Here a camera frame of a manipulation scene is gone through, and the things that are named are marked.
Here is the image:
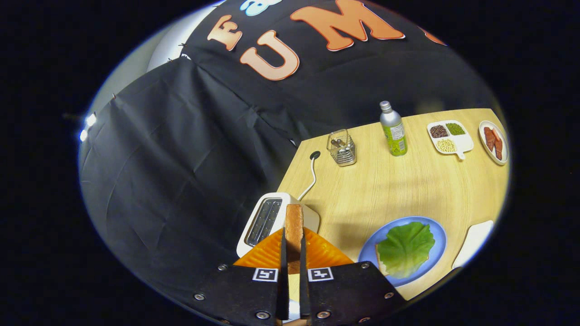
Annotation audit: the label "toasted bread slice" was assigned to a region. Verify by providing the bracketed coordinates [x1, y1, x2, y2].
[285, 204, 305, 275]

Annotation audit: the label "blue plate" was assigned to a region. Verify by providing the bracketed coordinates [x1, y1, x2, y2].
[358, 216, 447, 288]

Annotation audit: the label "white oval plate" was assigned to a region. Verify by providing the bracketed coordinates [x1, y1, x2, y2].
[479, 120, 509, 166]

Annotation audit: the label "white toaster cable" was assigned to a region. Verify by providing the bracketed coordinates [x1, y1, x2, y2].
[297, 156, 317, 201]

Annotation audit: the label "white square dish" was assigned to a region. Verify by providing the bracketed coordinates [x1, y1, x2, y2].
[452, 220, 494, 269]

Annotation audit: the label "white sandwich bread slice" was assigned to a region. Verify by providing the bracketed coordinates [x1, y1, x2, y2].
[376, 251, 391, 277]

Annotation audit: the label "black backdrop cloth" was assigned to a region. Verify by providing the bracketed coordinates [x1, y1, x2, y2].
[79, 0, 503, 308]

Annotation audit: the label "cream toaster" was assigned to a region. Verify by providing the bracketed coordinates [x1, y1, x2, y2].
[236, 192, 320, 258]

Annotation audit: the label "white divided dish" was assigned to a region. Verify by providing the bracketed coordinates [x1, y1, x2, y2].
[427, 120, 474, 160]

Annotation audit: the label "metal bottle with green label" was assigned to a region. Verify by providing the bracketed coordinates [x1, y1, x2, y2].
[379, 101, 408, 157]

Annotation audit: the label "ceiling strip light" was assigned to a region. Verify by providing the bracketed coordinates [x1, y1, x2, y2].
[79, 112, 98, 142]

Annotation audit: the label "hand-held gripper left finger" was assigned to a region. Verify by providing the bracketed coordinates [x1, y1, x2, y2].
[188, 227, 290, 326]

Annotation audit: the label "green lettuce leaf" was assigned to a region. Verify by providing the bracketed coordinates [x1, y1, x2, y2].
[377, 221, 436, 279]

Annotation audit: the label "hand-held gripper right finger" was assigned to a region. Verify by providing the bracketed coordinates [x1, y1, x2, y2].
[299, 226, 408, 326]

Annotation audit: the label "metal wire basket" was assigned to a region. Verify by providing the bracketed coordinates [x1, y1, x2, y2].
[327, 129, 357, 167]

